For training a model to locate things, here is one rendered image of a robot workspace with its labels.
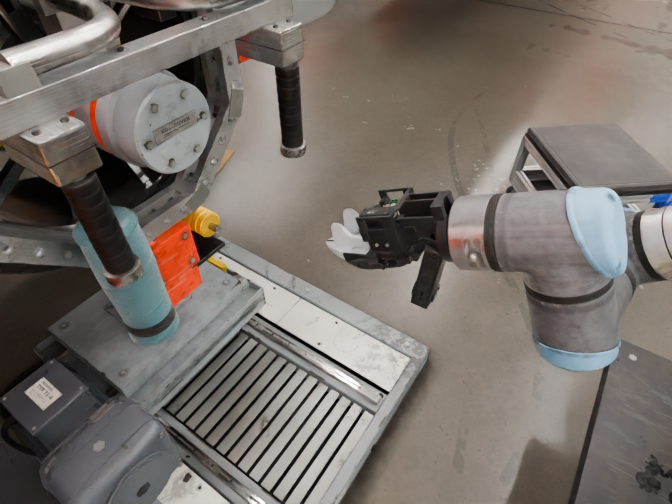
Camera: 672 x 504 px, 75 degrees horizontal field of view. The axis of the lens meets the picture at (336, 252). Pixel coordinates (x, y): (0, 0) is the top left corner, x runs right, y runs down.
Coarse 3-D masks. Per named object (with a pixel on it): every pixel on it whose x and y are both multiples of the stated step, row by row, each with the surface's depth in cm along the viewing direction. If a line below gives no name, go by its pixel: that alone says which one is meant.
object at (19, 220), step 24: (24, 24) 62; (144, 24) 88; (168, 24) 84; (192, 72) 87; (24, 168) 70; (120, 168) 94; (144, 168) 92; (0, 192) 68; (24, 192) 85; (48, 192) 87; (120, 192) 89; (144, 192) 89; (0, 216) 70; (24, 216) 75; (48, 216) 79; (72, 216) 80
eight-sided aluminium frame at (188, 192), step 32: (224, 64) 81; (224, 96) 86; (224, 128) 88; (160, 192) 88; (192, 192) 88; (0, 224) 65; (160, 224) 84; (0, 256) 62; (32, 256) 66; (64, 256) 71
